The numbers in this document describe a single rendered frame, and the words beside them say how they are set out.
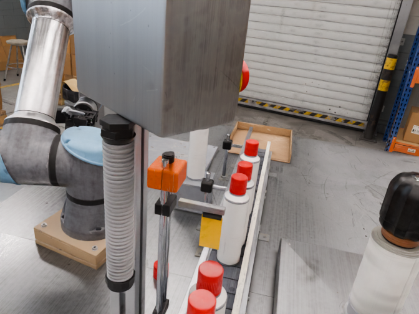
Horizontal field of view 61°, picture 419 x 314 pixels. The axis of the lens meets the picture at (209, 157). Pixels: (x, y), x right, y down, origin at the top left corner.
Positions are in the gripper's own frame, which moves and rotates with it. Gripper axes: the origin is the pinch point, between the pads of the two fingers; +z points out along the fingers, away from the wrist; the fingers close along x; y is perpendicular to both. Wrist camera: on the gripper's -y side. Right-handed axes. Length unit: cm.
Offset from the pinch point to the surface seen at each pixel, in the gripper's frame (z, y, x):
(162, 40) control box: 70, 25, -45
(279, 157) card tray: -26, 78, 5
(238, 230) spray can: 42, 46, -7
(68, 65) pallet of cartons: -331, -80, 74
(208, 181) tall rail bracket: 21.5, 42.1, -5.2
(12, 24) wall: -549, -227, 90
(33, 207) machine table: 15.2, -1.7, 15.6
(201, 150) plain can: 11.9, 40.0, -9.0
